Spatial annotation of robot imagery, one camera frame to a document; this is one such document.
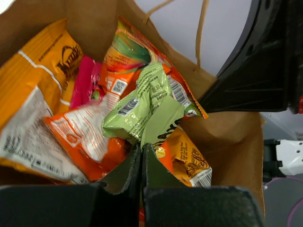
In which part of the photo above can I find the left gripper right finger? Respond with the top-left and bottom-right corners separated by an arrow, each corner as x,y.
142,144 -> 264,227

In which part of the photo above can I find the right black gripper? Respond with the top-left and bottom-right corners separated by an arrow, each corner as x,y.
199,0 -> 303,114

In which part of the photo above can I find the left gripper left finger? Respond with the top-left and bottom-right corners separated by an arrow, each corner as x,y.
0,144 -> 141,227

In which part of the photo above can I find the brown paper bag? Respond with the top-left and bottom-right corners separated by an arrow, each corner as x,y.
0,0 -> 264,208

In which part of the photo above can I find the small orange snack packet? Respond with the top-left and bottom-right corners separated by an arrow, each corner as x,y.
43,18 -> 208,181

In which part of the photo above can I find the green snack packet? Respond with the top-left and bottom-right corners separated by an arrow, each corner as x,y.
101,62 -> 185,148

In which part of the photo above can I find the small pink snack packet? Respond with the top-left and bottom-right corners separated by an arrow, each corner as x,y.
70,55 -> 105,109

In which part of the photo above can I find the tall orange snack bag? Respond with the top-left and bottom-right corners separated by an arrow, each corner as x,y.
0,18 -> 213,188

